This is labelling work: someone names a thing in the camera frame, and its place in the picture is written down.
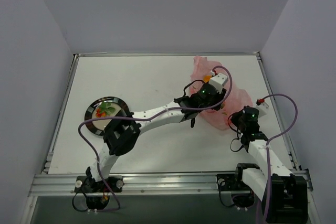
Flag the pink plastic bag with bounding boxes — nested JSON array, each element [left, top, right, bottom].
[[188, 56, 253, 131]]

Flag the red fake cherry tomatoes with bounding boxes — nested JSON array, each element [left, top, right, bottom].
[[96, 102, 116, 118]]

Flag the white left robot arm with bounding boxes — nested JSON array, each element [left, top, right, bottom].
[[86, 83, 231, 192]]

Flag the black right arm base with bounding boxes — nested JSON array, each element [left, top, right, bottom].
[[216, 163, 260, 211]]

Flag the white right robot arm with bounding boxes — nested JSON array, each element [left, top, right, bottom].
[[230, 106, 308, 223]]

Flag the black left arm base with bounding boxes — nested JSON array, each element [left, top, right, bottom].
[[71, 167, 124, 214]]

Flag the orange fake fruit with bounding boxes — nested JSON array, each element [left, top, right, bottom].
[[203, 75, 212, 83]]

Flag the black rimmed round plate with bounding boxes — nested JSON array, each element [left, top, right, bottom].
[[84, 97, 129, 137]]

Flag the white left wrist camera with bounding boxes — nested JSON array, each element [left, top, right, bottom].
[[208, 73, 228, 94]]

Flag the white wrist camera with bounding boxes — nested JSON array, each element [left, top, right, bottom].
[[255, 99, 269, 118], [208, 73, 228, 94]]

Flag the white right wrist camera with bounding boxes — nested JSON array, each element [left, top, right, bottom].
[[255, 99, 269, 118]]

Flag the aluminium front rail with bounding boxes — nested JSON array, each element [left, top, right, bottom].
[[27, 169, 314, 197]]

